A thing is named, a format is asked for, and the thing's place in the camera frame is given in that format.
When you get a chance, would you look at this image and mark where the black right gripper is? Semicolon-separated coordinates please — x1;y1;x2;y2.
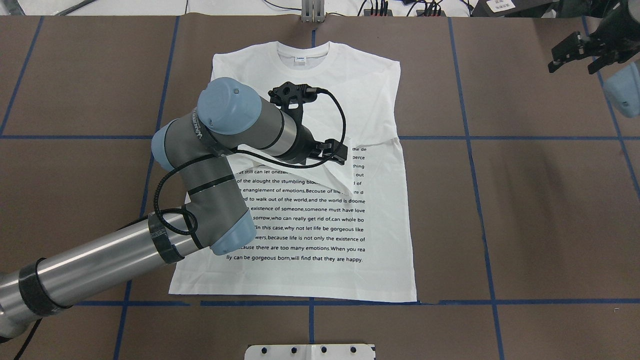
548;0;640;74

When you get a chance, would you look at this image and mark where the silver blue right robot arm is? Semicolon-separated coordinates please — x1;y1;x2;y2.
548;0;640;118

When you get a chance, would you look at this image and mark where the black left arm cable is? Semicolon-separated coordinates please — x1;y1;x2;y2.
153;88;348;251

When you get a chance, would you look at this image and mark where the aluminium frame post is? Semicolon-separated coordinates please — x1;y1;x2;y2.
301;0;326;23

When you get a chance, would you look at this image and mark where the white central mounting column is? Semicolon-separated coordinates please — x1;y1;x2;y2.
244;343;377;360

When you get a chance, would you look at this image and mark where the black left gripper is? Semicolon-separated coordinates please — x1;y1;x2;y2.
285;125;349;166

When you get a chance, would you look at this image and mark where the black orange connector box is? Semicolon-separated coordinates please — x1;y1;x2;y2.
358;0;393;17
406;0;442;18

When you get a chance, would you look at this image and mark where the upper black orange connector box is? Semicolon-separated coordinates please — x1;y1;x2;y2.
358;0;393;17

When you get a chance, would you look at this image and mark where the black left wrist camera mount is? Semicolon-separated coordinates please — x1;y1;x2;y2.
267;81;319;124

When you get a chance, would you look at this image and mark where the lower black orange connector box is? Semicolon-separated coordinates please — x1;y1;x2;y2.
406;0;442;18

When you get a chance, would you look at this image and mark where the black box with white label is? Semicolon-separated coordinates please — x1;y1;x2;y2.
470;0;557;18

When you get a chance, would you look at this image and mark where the white long-sleeve printed shirt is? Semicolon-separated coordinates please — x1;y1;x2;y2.
168;41;418;303

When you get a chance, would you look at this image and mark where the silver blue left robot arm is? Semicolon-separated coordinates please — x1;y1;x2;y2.
1;77;349;343

